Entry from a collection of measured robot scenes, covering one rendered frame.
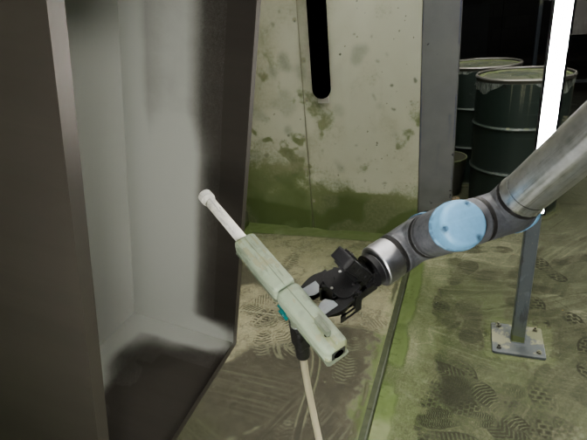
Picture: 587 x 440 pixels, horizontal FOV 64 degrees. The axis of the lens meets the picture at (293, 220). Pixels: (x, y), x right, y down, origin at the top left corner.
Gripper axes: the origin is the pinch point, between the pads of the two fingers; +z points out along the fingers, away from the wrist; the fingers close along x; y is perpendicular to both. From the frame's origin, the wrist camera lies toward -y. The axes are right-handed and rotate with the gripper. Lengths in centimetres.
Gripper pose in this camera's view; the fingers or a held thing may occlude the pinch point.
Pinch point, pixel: (293, 315)
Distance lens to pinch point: 88.8
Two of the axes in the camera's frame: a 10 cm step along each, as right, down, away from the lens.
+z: -8.1, 4.7, -3.5
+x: -5.8, -5.8, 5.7
